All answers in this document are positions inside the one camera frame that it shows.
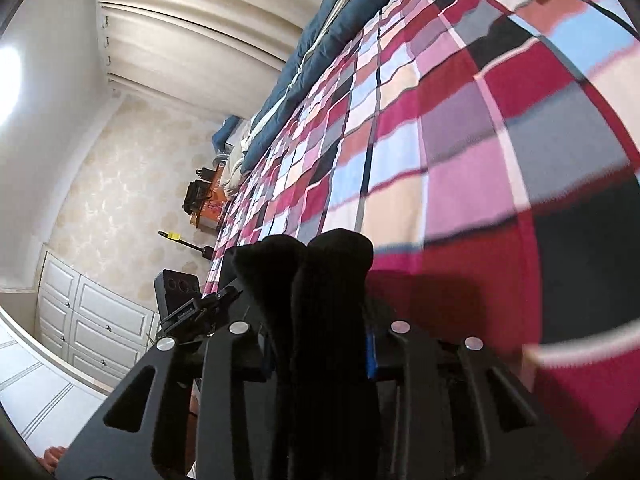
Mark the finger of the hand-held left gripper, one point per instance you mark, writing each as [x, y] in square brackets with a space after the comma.
[222, 300]

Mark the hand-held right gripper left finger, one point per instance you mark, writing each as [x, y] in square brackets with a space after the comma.
[250, 355]

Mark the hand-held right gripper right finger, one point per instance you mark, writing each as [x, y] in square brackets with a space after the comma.
[371, 355]

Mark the black pants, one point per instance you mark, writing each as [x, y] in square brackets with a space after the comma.
[320, 310]

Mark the person's left forearm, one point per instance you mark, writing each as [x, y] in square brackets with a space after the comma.
[193, 400]

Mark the black rod with yellow tag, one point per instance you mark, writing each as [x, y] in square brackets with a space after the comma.
[192, 246]

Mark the wooden nightstand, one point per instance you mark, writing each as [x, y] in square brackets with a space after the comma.
[207, 224]

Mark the white wardrobe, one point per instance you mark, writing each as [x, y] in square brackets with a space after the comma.
[100, 320]

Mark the orange bedside table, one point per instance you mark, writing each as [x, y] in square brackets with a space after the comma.
[217, 200]

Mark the beige blanket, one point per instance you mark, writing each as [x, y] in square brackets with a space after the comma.
[240, 160]

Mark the blue cushion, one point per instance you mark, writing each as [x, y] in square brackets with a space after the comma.
[227, 132]

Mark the plaid bed sheet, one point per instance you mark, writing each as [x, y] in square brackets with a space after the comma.
[450, 135]

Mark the ceiling light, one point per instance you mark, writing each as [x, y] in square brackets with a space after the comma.
[7, 85]

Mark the cream curtain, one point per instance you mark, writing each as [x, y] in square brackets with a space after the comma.
[200, 25]

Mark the blue quilt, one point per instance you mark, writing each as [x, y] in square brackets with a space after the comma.
[320, 35]

